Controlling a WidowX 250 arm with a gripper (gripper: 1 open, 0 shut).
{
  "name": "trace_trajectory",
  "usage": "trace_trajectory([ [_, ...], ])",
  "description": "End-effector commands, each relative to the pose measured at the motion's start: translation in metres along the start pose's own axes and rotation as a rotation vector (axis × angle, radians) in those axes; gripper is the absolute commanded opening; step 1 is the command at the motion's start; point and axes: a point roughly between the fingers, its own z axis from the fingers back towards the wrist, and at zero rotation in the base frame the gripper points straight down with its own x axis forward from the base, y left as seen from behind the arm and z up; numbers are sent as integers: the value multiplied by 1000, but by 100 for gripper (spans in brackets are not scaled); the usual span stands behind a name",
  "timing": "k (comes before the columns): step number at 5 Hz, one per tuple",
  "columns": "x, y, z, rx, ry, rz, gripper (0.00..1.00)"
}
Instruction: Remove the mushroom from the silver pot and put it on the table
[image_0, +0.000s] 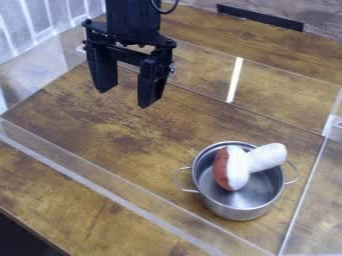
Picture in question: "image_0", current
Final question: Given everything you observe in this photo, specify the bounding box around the silver pot with handles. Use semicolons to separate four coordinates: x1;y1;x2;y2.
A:
175;141;299;221

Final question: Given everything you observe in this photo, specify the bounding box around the plush mushroom brown white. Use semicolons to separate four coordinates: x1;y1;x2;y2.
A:
212;143;287;192

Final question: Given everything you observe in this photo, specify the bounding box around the black bar on table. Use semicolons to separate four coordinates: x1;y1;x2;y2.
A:
216;4;304;32

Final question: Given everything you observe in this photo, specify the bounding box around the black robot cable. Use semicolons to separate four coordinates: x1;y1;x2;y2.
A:
149;0;180;16

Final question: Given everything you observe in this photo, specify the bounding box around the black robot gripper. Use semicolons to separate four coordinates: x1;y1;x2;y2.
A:
81;0;176;108

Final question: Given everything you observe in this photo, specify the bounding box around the clear acrylic enclosure panel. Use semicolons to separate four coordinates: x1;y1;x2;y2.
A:
0;118;342;256

